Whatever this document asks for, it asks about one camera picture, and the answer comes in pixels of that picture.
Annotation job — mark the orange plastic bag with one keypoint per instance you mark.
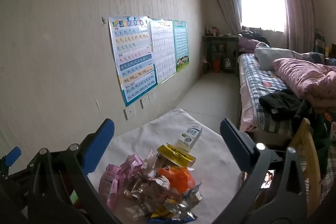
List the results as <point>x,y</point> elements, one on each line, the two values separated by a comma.
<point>178,179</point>

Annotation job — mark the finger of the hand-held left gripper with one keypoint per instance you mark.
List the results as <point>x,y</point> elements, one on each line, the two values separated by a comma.
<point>12,157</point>

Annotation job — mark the white jug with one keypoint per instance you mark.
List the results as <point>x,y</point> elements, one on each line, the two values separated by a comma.
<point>227,64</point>

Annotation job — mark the black clothing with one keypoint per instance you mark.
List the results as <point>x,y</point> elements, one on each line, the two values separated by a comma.
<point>281,104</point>

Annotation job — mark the white grid wall poster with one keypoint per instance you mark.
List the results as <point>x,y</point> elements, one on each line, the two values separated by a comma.
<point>164,50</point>

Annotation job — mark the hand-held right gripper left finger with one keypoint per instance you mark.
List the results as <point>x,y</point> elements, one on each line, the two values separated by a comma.
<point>101,145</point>

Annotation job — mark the white towel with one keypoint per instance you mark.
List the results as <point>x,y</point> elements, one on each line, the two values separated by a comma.
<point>215,161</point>

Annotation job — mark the pile of foil wrappers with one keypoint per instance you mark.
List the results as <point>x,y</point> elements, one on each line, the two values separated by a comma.
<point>147,187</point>

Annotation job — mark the pink snack packet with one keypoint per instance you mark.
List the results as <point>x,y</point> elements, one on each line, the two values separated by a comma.
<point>110,187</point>

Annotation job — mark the pink quilt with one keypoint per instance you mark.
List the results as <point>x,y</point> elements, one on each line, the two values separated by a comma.
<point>302,77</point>

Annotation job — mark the bed with plaid sheet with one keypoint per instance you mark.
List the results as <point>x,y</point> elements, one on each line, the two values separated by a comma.
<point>257,82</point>

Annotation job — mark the dark green garment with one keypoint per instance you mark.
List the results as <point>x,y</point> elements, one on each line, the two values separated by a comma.
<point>319,129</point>

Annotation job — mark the grey pillow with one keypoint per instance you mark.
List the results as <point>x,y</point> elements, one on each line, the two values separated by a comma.
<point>270,56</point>

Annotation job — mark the pink wrapper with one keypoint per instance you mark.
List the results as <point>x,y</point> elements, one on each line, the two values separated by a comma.
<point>131,165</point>

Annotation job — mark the green number chart wall poster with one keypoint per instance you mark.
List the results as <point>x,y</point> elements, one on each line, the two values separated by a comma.
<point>181,45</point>

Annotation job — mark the phone with lit screen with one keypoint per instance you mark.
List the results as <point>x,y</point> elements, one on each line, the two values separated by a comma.
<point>267,179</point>

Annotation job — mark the white wall outlet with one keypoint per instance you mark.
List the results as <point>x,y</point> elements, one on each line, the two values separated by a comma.
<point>129,113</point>
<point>145,102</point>

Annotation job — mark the blue white wrapper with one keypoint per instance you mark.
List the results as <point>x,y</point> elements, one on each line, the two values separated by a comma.
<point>193,195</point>

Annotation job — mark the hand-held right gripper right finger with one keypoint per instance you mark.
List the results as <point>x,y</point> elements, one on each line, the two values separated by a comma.
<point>233,145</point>

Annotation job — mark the blue snack wrapper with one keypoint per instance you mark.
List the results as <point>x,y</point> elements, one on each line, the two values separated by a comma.
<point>178,216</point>

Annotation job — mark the purple clothes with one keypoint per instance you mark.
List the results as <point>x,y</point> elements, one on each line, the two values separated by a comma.
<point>248,43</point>

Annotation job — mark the white blue milk carton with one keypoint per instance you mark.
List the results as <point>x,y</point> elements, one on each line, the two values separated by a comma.
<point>190,137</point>

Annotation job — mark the yellow cardboard box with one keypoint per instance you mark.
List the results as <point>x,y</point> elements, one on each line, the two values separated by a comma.
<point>174,155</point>

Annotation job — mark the orange container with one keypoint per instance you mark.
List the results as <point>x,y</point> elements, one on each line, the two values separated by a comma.
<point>216,64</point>

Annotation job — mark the dark metal shelf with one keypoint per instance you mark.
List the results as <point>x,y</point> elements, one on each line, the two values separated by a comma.
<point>210,39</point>

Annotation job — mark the blue letter chart wall poster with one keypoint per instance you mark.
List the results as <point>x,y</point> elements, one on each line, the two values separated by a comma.
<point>131,61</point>

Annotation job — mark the wooden chair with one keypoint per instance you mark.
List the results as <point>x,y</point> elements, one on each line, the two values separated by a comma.
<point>305,140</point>

